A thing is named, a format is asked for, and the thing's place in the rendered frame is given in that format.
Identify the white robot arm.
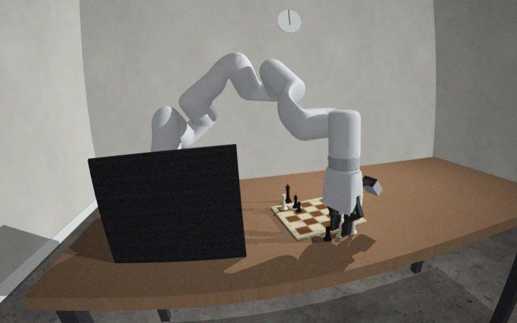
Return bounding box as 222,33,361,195
151,52,361,172

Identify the brown and cream chessboard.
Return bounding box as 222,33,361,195
271,197,331,240

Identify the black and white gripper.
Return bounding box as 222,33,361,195
322,166,364,238

